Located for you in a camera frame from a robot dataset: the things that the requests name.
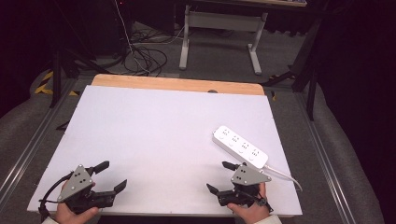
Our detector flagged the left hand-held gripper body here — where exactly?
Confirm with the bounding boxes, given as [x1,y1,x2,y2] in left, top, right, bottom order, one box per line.
[57,164,116,215]

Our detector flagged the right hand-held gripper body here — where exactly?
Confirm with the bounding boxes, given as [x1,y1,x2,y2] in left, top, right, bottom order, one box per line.
[218,162,272,208]

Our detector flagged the person's left hand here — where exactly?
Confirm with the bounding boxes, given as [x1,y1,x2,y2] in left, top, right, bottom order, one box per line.
[54,180,101,224]

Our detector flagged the person's right hand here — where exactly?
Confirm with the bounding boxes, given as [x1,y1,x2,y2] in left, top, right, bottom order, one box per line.
[227,182,271,224]

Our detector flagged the white power strip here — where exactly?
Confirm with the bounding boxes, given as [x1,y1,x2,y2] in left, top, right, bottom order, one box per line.
[212,125,269,170]

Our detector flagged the white board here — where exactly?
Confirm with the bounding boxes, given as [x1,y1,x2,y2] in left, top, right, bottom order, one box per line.
[27,85,304,217]

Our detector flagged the yellow black floor tape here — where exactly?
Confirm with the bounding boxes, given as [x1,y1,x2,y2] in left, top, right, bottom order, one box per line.
[34,70,79,97]

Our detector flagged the wooden table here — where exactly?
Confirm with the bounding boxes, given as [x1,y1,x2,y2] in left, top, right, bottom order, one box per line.
[91,74,266,96]

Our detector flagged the black tripod stand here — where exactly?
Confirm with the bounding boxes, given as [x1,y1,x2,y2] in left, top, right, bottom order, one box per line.
[46,0,110,109]
[261,12,326,121]

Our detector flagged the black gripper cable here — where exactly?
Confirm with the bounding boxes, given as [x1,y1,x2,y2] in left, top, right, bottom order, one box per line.
[38,172,75,222]

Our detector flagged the black wrist strap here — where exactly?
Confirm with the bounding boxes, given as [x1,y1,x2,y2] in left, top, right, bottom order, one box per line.
[246,189,275,215]

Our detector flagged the white power strip cable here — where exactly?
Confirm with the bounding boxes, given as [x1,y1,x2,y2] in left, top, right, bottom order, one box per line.
[262,164,304,192]

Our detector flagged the aluminium rail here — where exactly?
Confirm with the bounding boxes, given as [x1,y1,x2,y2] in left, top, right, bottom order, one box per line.
[293,92,354,224]
[0,77,79,203]

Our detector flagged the black floor cables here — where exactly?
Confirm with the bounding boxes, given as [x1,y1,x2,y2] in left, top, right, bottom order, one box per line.
[120,21,176,77]

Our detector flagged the white floor cable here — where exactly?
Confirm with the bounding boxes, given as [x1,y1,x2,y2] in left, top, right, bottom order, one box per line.
[113,0,185,76]

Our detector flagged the white desk frame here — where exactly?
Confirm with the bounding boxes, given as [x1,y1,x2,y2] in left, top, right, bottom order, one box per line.
[178,4,269,77]

